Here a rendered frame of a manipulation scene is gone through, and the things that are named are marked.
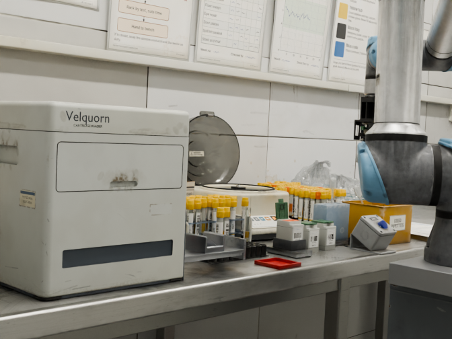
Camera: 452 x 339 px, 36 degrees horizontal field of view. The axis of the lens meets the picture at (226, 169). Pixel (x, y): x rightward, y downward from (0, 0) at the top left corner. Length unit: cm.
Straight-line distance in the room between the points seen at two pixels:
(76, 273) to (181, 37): 110
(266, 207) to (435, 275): 64
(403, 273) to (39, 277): 64
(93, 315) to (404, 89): 69
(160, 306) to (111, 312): 10
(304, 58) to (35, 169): 153
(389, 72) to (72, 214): 64
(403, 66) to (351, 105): 137
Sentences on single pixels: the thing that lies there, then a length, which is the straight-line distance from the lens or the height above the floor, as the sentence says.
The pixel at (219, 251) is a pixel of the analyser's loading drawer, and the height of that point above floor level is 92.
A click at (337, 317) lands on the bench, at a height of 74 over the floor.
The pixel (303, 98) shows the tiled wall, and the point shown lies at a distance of 248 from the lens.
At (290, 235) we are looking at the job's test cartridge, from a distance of 154.
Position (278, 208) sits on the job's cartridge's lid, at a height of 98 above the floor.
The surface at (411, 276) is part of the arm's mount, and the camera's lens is 132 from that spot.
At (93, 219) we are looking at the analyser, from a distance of 111.
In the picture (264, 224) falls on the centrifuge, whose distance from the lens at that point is 176.
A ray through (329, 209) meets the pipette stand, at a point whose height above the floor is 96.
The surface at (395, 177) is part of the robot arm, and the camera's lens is 131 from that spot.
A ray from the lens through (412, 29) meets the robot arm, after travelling 136.
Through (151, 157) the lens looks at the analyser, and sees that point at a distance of 117.
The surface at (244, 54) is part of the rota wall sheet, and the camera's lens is 224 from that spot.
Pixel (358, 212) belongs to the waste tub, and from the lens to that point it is 183.
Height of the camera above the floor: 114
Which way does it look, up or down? 3 degrees down
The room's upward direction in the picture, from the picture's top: 3 degrees clockwise
